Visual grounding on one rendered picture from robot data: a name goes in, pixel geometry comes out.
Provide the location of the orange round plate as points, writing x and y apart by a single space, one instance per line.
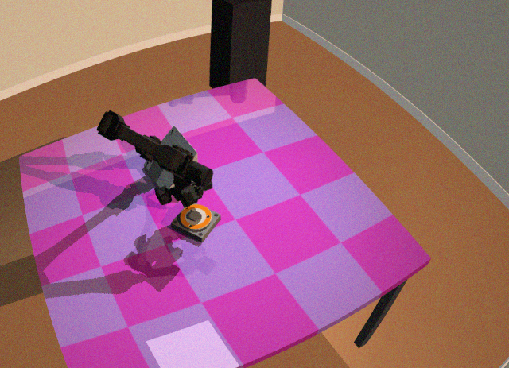
196 225

